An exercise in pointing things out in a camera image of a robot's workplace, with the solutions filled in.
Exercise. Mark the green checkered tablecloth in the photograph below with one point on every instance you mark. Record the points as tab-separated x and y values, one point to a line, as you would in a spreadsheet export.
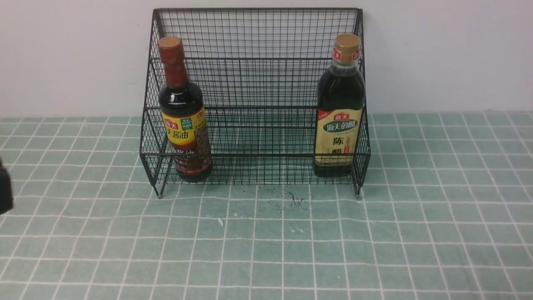
445	214

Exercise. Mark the dark vinegar bottle yellow label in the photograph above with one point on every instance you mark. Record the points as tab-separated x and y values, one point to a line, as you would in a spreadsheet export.
340	99

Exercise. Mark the soy sauce bottle red cap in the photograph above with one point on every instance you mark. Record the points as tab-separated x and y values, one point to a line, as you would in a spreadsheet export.
183	114

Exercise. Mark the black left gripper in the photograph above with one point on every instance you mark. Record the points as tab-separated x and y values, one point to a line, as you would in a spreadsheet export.
6	193

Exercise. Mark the black wire mesh shelf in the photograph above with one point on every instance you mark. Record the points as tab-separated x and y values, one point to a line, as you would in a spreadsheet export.
258	69

